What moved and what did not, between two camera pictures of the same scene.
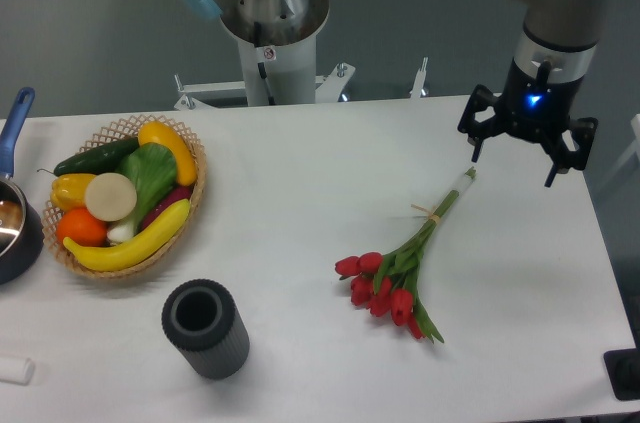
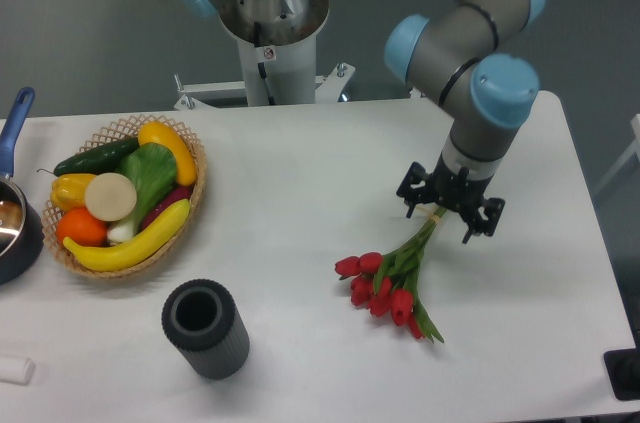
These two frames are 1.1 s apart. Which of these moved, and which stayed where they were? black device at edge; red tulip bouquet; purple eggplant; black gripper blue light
Moved: black gripper blue light
Stayed: red tulip bouquet; purple eggplant; black device at edge
